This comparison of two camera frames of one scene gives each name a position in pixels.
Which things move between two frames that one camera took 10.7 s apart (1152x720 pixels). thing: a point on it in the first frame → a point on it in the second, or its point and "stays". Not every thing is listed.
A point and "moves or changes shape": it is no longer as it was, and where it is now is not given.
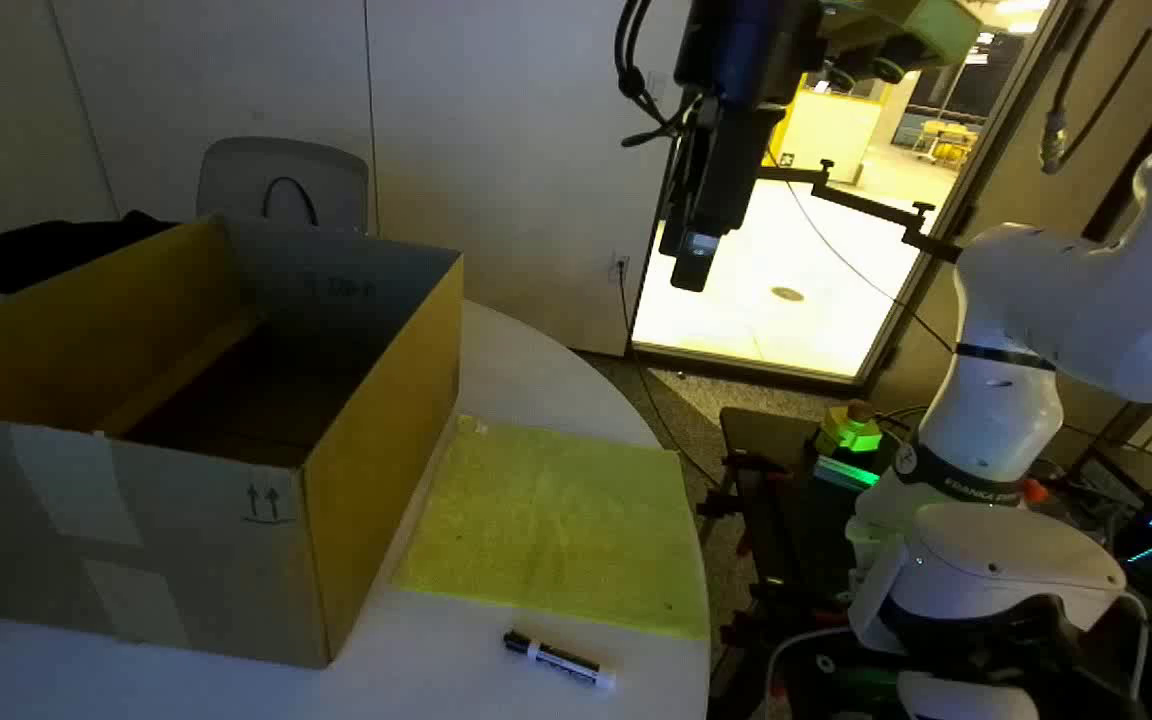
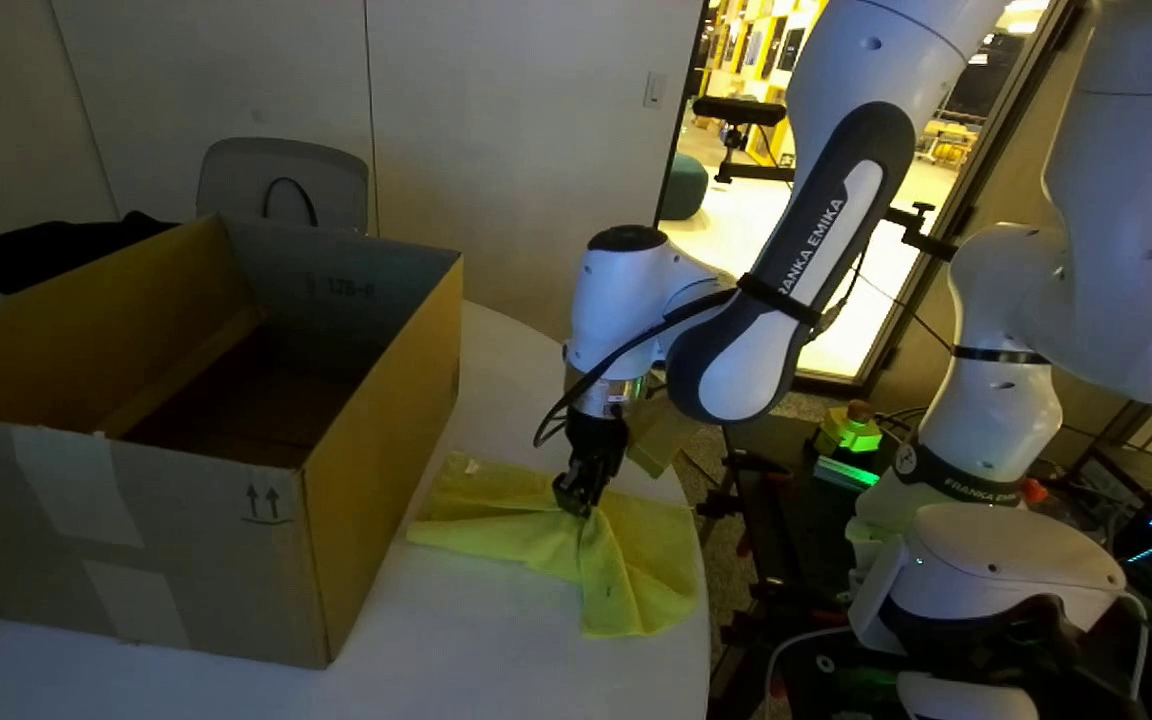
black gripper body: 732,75 → 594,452
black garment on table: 17,258 stays
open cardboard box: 196,437 stays
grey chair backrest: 276,183 stays
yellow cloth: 560,522 moves or changes shape
